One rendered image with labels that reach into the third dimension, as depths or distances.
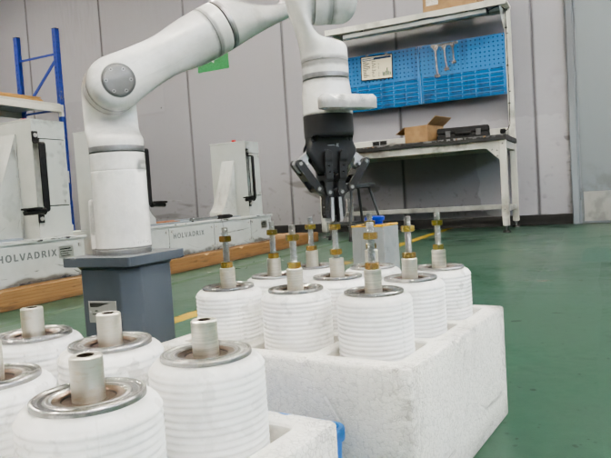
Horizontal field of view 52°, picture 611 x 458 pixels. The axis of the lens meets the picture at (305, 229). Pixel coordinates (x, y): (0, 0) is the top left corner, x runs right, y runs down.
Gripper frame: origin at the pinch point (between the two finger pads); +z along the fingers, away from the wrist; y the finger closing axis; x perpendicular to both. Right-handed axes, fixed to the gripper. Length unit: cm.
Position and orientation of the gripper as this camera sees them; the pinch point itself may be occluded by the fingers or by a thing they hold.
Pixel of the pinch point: (333, 209)
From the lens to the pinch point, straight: 94.3
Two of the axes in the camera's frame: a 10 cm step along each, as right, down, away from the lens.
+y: -9.0, 0.8, -4.4
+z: 0.6, 10.0, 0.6
